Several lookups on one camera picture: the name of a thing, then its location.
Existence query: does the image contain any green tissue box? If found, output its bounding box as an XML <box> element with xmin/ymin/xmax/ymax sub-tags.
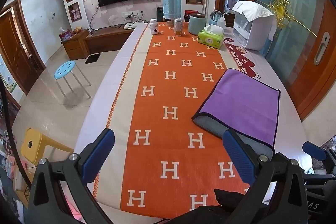
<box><xmin>198</xmin><ymin>25</ymin><xmax>225</xmax><ymax>50</ymax></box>

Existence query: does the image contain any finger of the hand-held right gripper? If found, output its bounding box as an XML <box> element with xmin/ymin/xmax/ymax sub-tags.
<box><xmin>302</xmin><ymin>142</ymin><xmax>326</xmax><ymax>160</ymax></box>

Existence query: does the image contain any orange letter-print blanket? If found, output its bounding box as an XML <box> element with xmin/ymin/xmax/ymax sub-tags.
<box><xmin>93</xmin><ymin>22</ymin><xmax>253</xmax><ymax>217</ymax></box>

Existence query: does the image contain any blue round stool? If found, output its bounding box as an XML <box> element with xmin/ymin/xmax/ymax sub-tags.
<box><xmin>54</xmin><ymin>60</ymin><xmax>92</xmax><ymax>102</ymax></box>

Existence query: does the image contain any low wooden tv stand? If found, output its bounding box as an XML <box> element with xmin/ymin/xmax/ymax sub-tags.
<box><xmin>84</xmin><ymin>26</ymin><xmax>139</xmax><ymax>55</ymax></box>

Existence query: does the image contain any red and black container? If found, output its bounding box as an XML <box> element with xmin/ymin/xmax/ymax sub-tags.
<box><xmin>184</xmin><ymin>10</ymin><xmax>199</xmax><ymax>22</ymax></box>

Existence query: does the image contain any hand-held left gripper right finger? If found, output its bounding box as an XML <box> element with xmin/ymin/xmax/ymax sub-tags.
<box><xmin>223</xmin><ymin>129</ymin><xmax>308</xmax><ymax>224</ymax></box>

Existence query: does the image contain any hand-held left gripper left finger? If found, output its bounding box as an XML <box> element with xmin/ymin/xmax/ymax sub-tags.
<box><xmin>28</xmin><ymin>128</ymin><xmax>115</xmax><ymax>224</ymax></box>

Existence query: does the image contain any white countertop appliance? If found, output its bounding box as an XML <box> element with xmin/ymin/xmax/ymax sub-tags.
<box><xmin>232</xmin><ymin>1</ymin><xmax>274</xmax><ymax>51</ymax></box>

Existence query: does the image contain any glass snow globe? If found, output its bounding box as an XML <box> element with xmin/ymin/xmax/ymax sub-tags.
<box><xmin>210</xmin><ymin>10</ymin><xmax>223</xmax><ymax>26</ymax></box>

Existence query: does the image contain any light blue cylindrical container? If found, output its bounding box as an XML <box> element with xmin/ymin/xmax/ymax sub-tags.
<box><xmin>162</xmin><ymin>0</ymin><xmax>182</xmax><ymax>23</ymax></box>

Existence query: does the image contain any silver door handle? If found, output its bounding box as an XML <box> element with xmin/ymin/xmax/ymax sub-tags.
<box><xmin>313</xmin><ymin>31</ymin><xmax>330</xmax><ymax>65</ymax></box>

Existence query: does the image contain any pink tissue box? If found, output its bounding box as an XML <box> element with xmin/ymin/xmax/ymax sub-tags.
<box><xmin>59</xmin><ymin>27</ymin><xmax>73</xmax><ymax>42</ymax></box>

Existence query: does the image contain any wooden side cabinet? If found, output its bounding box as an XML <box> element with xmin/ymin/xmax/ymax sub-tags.
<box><xmin>60</xmin><ymin>29</ymin><xmax>91</xmax><ymax>61</ymax></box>

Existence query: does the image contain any black floor mat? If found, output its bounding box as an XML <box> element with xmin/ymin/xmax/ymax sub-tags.
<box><xmin>85</xmin><ymin>53</ymin><xmax>101</xmax><ymax>64</ymax></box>

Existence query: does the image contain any white cloth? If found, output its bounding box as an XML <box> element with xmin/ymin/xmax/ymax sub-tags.
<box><xmin>231</xmin><ymin>0</ymin><xmax>278</xmax><ymax>36</ymax></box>

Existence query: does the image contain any purple towel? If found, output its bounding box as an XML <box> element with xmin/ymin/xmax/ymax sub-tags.
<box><xmin>192</xmin><ymin>68</ymin><xmax>281</xmax><ymax>159</ymax></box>

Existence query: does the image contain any white tablecloth with red print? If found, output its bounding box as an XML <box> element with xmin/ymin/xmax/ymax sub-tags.
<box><xmin>75</xmin><ymin>21</ymin><xmax>305</xmax><ymax>215</ymax></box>

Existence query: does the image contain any yellow plastic stool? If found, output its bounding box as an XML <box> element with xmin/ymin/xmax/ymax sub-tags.
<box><xmin>20</xmin><ymin>127</ymin><xmax>75</xmax><ymax>166</ymax></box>

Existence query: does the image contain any white bottle with red label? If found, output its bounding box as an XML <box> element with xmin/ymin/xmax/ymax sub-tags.
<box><xmin>150</xmin><ymin>18</ymin><xmax>159</xmax><ymax>36</ymax></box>

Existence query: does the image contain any glass jar with metal lid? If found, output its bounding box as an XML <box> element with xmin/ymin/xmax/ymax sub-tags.
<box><xmin>174</xmin><ymin>18</ymin><xmax>183</xmax><ymax>37</ymax></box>

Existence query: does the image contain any wooden sliding door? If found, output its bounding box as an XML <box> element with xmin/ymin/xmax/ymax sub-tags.
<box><xmin>288</xmin><ymin>0</ymin><xmax>336</xmax><ymax>123</ymax></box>

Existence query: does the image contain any teal canister with dark lid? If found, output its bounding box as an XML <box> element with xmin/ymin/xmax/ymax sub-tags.
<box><xmin>188</xmin><ymin>13</ymin><xmax>208</xmax><ymax>36</ymax></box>

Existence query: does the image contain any white squeeze bottle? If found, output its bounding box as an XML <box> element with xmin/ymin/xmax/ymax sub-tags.
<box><xmin>217</xmin><ymin>10</ymin><xmax>230</xmax><ymax>28</ymax></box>

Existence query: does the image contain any golden hanging ornament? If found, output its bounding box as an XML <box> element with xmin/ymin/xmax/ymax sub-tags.
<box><xmin>267</xmin><ymin>0</ymin><xmax>318</xmax><ymax>38</ymax></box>

